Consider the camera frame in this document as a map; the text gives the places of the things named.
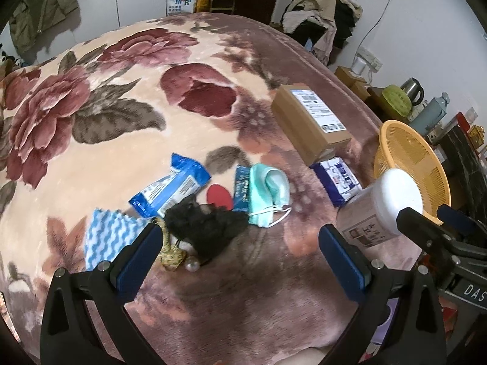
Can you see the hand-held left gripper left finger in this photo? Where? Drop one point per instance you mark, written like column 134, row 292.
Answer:
column 139, row 262

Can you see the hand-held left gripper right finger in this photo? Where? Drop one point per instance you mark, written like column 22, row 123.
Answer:
column 342, row 266

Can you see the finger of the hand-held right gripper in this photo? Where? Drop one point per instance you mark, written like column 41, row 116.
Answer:
column 418, row 228
column 456, row 222

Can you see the blue wet wipes packet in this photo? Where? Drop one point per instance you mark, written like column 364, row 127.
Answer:
column 167, row 192

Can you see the small blue packet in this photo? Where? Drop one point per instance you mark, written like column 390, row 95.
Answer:
column 240, row 188

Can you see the yellow scrunchie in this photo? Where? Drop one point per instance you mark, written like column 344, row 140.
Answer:
column 171, row 254

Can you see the blue white wavy cloth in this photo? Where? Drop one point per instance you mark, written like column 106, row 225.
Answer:
column 106, row 235

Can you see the white plastic jar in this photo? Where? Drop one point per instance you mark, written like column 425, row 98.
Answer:
column 376, row 205

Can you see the pearl bead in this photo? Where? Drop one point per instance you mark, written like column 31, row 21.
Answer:
column 192, row 265

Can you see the orange plastic basket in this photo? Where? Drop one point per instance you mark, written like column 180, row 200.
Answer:
column 418, row 159

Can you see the black hair net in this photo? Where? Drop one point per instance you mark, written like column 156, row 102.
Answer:
column 205, row 226

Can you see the dark blue tissue pack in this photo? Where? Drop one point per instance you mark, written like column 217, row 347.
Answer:
column 336, row 180

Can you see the pale blue face mask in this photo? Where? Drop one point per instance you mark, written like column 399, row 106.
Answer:
column 279, row 190

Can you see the red sponge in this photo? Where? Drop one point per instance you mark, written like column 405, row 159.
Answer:
column 217, row 196

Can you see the grey blue bottle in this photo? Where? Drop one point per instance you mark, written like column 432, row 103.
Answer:
column 430, row 116

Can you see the green face mask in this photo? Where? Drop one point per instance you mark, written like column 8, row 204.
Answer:
column 258, row 186

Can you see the green plastic lid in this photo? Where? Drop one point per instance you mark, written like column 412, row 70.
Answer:
column 395, row 100

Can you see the steel electric kettle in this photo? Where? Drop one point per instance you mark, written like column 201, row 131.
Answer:
column 411, row 89

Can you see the small cardboard box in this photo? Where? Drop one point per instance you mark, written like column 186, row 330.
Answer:
column 359, row 91
column 348, row 74

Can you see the brown cardboard box with label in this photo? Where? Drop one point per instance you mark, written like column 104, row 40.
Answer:
column 304, row 121

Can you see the floral plush blanket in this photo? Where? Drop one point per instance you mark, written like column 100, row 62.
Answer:
column 152, row 102

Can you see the white charger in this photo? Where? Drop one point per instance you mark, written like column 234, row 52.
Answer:
column 357, row 66

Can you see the pile of clothes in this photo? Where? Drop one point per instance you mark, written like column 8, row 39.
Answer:
column 319, row 15

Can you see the black white plush toy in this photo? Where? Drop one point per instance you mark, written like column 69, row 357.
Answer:
column 5, row 61

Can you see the white printed shopping bag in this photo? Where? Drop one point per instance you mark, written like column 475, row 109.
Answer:
column 180, row 2

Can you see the green jacket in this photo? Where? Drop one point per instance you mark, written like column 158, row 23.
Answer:
column 42, row 7

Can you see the white wall socket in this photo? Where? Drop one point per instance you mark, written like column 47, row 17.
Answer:
column 372, row 60

